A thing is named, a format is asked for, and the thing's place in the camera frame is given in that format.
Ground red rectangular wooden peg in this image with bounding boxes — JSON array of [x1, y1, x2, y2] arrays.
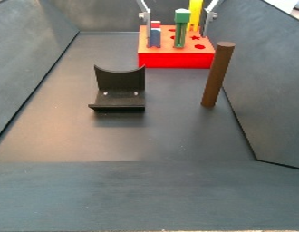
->
[[151, 21, 162, 28]]

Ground yellow wooden peg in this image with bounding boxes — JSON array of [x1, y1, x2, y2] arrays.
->
[[189, 0, 203, 32]]

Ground green wooden peg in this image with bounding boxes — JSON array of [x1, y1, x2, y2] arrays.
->
[[175, 8, 191, 48]]

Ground blue wooden peg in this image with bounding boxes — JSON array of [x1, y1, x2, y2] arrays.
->
[[150, 28, 162, 48]]

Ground black curved holder stand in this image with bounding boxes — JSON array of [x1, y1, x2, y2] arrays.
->
[[88, 66, 146, 111]]

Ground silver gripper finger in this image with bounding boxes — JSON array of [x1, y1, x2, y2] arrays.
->
[[202, 0, 221, 37], [136, 0, 151, 47]]

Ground red shape sorter board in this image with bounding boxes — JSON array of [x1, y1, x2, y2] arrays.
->
[[138, 25, 215, 69]]

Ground brown oval wooden peg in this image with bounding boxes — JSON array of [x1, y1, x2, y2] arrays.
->
[[202, 42, 237, 108]]

